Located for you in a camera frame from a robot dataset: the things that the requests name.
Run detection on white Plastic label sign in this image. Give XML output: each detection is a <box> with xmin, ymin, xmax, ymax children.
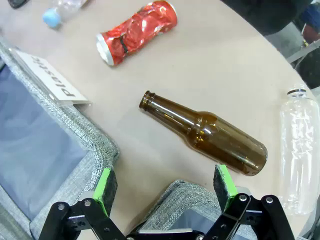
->
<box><xmin>11</xmin><ymin>48</ymin><xmax>91</xmax><ymax>107</ymax></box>

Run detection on clear capless plastic bottle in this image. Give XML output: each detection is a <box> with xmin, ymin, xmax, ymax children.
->
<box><xmin>279</xmin><ymin>83</ymin><xmax>320</xmax><ymax>216</ymax></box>

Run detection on crushed red drink can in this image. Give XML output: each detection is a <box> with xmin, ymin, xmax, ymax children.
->
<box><xmin>96</xmin><ymin>0</ymin><xmax>178</xmax><ymax>67</ymax></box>

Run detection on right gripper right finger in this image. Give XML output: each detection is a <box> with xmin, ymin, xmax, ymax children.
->
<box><xmin>202</xmin><ymin>164</ymin><xmax>296</xmax><ymax>240</ymax></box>

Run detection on blue bag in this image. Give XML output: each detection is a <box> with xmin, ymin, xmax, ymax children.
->
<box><xmin>299</xmin><ymin>4</ymin><xmax>320</xmax><ymax>47</ymax></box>

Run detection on grey fabric basket labelled Plastic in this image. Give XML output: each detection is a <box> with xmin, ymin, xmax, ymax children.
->
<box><xmin>0</xmin><ymin>37</ymin><xmax>120</xmax><ymax>240</ymax></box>

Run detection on plastic bottle with blue cap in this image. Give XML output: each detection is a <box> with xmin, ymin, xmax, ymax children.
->
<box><xmin>41</xmin><ymin>0</ymin><xmax>83</xmax><ymax>29</ymax></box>

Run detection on brown glass bottle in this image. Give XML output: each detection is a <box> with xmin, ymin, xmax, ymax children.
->
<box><xmin>139</xmin><ymin>90</ymin><xmax>268</xmax><ymax>177</ymax></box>

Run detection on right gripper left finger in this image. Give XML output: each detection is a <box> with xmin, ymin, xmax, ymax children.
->
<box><xmin>37</xmin><ymin>167</ymin><xmax>126</xmax><ymax>240</ymax></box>

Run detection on person in black sweater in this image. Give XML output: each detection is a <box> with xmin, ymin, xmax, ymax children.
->
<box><xmin>219</xmin><ymin>0</ymin><xmax>311</xmax><ymax>36</ymax></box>

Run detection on grey fabric basket labelled Can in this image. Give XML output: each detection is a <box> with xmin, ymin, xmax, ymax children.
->
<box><xmin>134</xmin><ymin>179</ymin><xmax>226</xmax><ymax>240</ymax></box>

